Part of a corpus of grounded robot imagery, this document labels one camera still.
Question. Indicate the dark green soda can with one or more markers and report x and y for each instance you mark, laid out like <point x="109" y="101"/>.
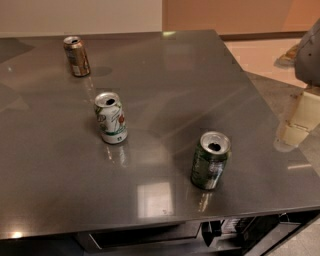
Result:
<point x="210" y="158"/>

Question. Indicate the orange soda can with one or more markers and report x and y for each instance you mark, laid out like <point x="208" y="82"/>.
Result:
<point x="76" y="55"/>

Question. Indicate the black clutter under table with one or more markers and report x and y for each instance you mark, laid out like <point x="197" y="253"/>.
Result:
<point x="254" y="236"/>

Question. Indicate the white green soda can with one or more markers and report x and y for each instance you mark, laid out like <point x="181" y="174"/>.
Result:
<point x="110" y="117"/>

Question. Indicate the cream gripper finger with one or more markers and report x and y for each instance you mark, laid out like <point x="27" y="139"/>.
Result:
<point x="304" y="117"/>

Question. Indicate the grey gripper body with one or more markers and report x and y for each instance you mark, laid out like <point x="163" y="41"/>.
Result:
<point x="309" y="56"/>

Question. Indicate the drawer under table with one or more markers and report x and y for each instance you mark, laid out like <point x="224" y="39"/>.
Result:
<point x="97" y="241"/>

